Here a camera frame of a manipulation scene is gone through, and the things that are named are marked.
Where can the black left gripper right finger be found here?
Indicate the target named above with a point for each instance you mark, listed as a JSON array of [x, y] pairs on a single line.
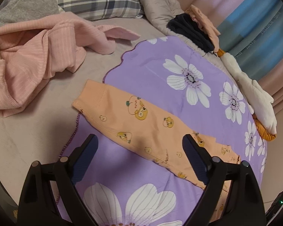
[[244, 204]]

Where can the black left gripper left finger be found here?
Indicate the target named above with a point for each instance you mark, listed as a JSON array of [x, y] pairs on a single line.
[[37, 204]]

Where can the orange cartoon print baby garment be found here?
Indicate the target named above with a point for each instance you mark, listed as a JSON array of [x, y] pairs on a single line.
[[145, 129]]

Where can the purple floral blanket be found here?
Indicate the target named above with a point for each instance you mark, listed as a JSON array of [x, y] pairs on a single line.
[[122, 188]]

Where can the white goose plush toy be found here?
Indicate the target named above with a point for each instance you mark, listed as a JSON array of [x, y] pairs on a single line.
[[259, 100]]

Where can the pink ribbed garment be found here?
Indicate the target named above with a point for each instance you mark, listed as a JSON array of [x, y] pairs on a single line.
[[32, 52]]

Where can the pink and blue curtain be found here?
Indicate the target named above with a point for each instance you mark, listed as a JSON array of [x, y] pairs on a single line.
[[252, 31]]

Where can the peach small garment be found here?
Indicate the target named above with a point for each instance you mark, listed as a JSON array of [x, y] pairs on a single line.
[[205, 25]]

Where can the dark navy garment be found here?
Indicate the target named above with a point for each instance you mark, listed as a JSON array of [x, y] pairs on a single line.
[[184, 25]]

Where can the grey sweatshirt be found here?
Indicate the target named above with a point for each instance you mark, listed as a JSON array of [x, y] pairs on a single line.
[[12, 11]]

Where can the beige quilted cushion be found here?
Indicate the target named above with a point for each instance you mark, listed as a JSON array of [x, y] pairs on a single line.
[[160, 12]]

